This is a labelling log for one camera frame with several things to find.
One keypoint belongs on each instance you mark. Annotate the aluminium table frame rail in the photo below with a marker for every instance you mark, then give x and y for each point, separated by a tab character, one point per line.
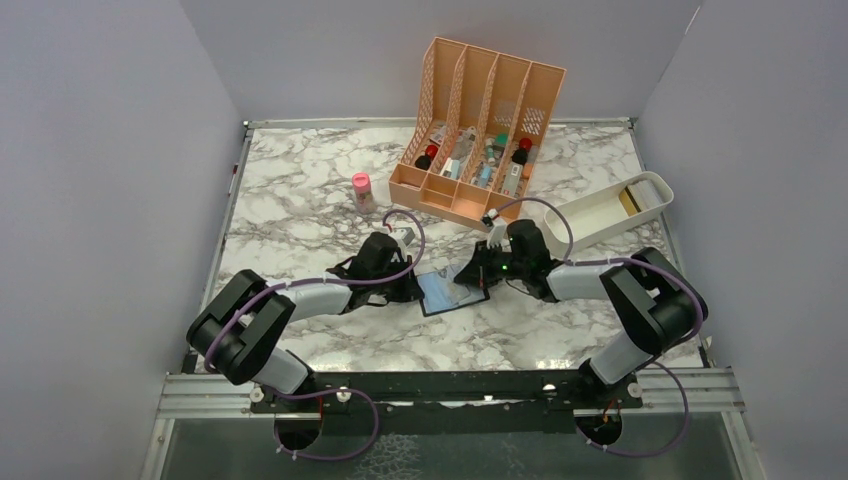
690	426

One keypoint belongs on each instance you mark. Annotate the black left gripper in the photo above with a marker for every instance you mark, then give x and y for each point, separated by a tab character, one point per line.
408	291

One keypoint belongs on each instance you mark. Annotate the pink cartoon bottle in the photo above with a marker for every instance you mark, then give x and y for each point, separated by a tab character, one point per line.
363	195

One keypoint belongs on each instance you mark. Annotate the black leather card holder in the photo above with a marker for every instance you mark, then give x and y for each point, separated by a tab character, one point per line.
431	304

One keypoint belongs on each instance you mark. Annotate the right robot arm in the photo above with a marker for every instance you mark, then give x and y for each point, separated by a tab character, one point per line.
656	306

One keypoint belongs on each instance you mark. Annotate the teal cap tube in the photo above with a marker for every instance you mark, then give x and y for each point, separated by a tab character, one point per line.
493	149

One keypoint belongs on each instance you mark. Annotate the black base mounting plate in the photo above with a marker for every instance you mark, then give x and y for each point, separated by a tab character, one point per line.
445	402

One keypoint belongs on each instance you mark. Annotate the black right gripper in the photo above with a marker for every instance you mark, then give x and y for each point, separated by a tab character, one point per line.
477	270

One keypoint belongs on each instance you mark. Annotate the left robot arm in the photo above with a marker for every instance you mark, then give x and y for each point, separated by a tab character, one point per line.
249	332

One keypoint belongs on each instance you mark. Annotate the peach desk organizer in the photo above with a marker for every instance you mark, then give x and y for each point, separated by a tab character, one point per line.
468	93

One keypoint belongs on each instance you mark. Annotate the white plastic tray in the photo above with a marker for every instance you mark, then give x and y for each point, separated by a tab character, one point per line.
596	217

